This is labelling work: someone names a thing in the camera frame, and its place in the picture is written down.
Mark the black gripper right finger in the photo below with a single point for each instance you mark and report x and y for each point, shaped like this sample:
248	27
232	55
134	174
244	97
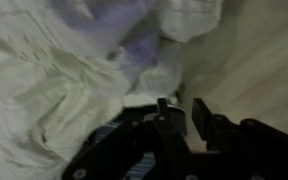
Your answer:
267	153

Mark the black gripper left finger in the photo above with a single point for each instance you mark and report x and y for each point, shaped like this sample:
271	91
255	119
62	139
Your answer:
117	153

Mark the white duvet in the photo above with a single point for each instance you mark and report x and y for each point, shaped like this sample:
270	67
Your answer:
50	83

